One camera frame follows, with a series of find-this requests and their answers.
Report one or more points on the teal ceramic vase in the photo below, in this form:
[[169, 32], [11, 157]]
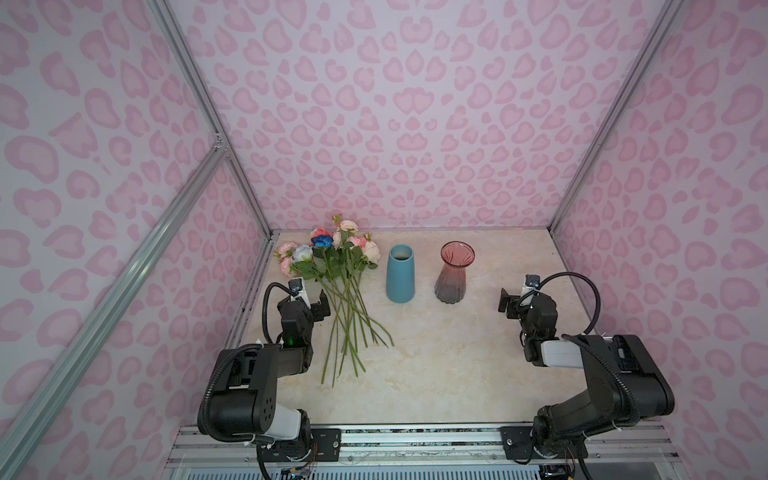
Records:
[[400, 275]]

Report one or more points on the cream white rose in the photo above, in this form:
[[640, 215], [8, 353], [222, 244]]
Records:
[[380, 328]]

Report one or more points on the pink glass vase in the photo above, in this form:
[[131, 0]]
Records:
[[457, 256]]

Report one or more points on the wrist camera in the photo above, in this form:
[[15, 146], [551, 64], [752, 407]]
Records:
[[298, 290], [531, 285]]

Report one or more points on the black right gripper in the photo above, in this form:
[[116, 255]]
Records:
[[515, 304]]

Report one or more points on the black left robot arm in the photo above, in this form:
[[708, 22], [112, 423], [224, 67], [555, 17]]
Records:
[[240, 401]]

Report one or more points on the left corner aluminium post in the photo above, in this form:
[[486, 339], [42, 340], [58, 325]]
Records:
[[166, 19]]

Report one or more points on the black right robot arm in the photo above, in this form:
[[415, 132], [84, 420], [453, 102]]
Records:
[[623, 383]]

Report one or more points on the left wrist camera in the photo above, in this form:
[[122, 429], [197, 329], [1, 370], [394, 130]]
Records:
[[298, 290]]

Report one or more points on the small pink spray roses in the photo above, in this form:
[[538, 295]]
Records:
[[287, 257]]

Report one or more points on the corner aluminium post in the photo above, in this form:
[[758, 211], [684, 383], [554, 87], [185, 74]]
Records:
[[662, 28], [166, 19]]

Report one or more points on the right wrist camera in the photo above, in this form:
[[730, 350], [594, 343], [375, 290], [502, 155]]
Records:
[[531, 285]]

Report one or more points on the right corner aluminium post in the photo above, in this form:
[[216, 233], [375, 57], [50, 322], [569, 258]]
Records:
[[662, 28]]

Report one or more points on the diagonal aluminium frame bar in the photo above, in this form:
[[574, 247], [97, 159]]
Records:
[[35, 418]]

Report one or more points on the pink cream spray roses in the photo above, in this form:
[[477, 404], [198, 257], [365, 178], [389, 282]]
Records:
[[344, 228]]

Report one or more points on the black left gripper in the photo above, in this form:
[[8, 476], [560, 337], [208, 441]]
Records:
[[315, 309]]

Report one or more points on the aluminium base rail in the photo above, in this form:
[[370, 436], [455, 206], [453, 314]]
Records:
[[430, 451]]

